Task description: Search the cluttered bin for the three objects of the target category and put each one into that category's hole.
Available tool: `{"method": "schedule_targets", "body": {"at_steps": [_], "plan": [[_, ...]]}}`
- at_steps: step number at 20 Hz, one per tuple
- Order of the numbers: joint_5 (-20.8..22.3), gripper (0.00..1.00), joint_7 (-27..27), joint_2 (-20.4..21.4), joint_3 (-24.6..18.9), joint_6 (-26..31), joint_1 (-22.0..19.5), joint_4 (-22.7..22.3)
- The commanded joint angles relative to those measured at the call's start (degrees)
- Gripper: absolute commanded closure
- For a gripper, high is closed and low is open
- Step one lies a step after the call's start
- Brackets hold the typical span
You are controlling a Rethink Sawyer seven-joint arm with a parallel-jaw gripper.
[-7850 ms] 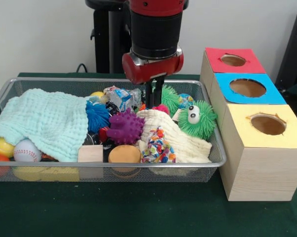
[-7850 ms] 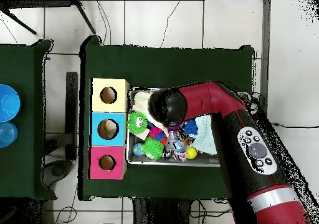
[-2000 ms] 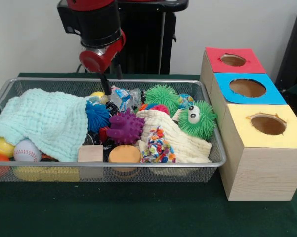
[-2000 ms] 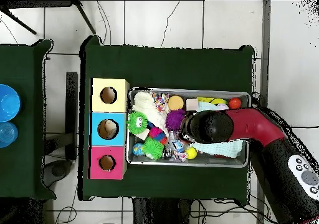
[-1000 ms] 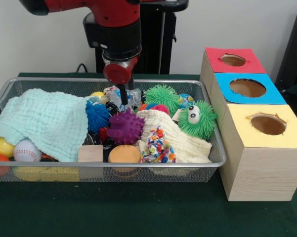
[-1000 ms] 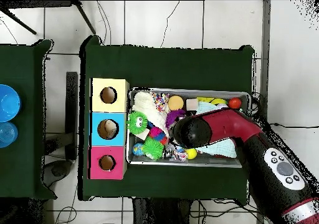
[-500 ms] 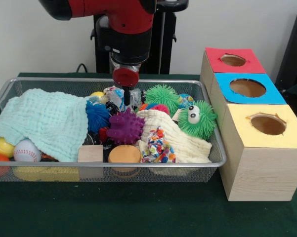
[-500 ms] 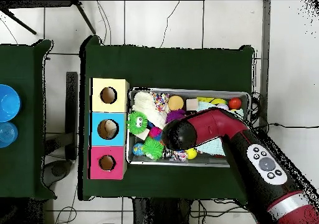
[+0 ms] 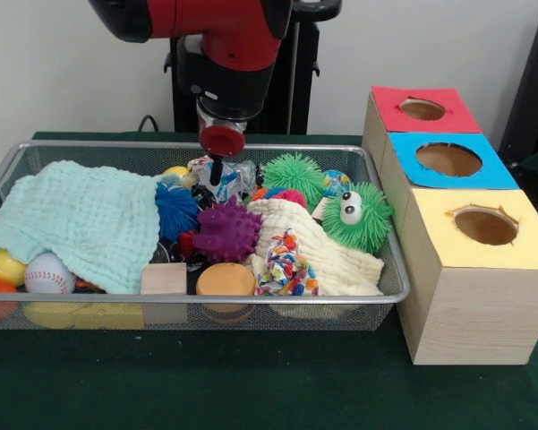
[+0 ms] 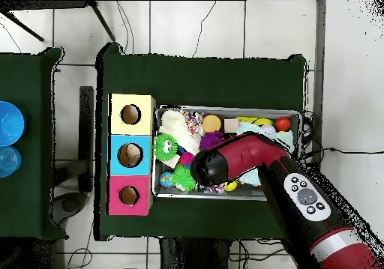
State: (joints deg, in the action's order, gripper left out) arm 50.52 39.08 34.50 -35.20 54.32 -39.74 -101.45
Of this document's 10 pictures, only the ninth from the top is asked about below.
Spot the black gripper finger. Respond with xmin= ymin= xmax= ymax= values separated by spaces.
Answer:
xmin=209 ymin=154 xmax=224 ymax=186

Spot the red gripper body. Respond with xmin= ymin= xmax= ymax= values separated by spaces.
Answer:
xmin=199 ymin=124 xmax=246 ymax=157

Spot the clear snack packet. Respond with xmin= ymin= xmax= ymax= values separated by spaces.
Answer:
xmin=186 ymin=155 xmax=257 ymax=210

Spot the wooden three-hole sorting box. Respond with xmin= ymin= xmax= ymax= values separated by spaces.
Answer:
xmin=361 ymin=84 xmax=538 ymax=366

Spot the blue puffer ball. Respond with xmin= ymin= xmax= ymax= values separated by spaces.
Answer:
xmin=154 ymin=181 xmax=201 ymax=243

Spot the purple spiky rubber toy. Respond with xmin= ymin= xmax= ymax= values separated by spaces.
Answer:
xmin=192 ymin=195 xmax=264 ymax=264

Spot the green spiky puffer ball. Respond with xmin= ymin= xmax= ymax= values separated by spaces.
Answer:
xmin=261 ymin=151 xmax=327 ymax=211

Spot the orange round foam disc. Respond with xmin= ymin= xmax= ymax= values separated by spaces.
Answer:
xmin=195 ymin=262 xmax=257 ymax=297

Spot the multicolour print fabric bundle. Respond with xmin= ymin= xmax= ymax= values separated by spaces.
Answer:
xmin=254 ymin=228 xmax=321 ymax=297

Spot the plain wooden cube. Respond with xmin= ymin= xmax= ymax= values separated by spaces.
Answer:
xmin=141 ymin=262 xmax=188 ymax=296

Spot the mint green waffle cloth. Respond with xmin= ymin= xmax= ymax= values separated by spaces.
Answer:
xmin=0 ymin=159 xmax=165 ymax=296

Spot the cream waffle cloth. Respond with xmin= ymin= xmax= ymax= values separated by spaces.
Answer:
xmin=245 ymin=197 xmax=385 ymax=297

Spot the green puffer toy with eyes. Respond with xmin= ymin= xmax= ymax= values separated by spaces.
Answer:
xmin=320 ymin=180 xmax=395 ymax=255

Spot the white baseball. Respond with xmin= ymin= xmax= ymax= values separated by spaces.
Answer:
xmin=24 ymin=251 xmax=77 ymax=295

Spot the black standing panel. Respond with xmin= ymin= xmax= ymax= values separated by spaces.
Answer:
xmin=499 ymin=7 xmax=538 ymax=158

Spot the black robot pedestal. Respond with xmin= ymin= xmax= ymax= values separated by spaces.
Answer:
xmin=163 ymin=11 xmax=321 ymax=135

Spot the shallow wire mesh bin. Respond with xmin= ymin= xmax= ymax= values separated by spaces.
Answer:
xmin=0 ymin=139 xmax=412 ymax=332

